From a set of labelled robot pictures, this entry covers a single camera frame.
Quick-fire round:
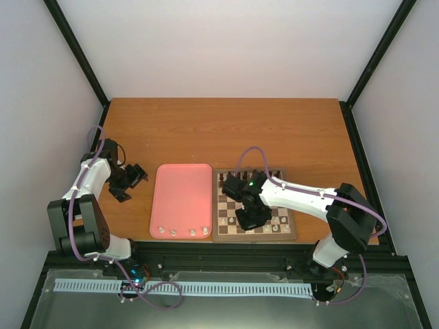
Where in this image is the black aluminium frame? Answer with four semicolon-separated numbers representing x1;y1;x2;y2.
20;0;434;329

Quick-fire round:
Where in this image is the wooden chessboard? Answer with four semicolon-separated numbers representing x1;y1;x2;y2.
212;169;297;243

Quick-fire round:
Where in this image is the light blue cable duct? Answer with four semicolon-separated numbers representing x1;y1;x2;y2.
54;278;313;299

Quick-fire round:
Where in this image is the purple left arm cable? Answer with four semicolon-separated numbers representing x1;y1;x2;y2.
68;125;106;262

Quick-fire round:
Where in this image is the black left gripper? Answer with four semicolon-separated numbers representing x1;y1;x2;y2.
107;163;149;204

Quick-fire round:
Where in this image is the pink plastic tray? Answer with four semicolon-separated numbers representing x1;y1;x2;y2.
150;164;213;239

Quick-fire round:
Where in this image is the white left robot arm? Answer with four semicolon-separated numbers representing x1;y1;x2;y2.
47;138;147;276

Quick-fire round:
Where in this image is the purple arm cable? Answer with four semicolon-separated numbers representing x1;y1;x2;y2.
68;125;106;262
237;146;388;241

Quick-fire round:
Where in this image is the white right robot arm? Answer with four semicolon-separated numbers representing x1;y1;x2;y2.
222;172;377;269

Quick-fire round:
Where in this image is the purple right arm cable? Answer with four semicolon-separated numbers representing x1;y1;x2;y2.
237;146;388;241

